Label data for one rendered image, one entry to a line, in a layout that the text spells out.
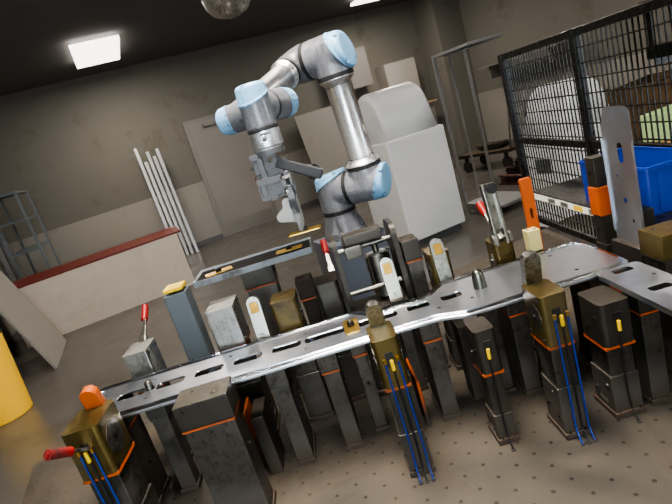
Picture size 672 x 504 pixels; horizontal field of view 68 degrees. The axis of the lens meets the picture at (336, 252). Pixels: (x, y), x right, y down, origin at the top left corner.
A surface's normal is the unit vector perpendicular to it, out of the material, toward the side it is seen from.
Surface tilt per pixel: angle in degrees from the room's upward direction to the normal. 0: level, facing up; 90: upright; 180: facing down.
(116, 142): 90
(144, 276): 90
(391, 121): 80
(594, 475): 0
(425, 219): 90
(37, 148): 90
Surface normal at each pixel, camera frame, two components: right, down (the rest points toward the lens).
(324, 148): 0.33, -0.04
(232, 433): 0.07, 0.24
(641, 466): -0.29, -0.92
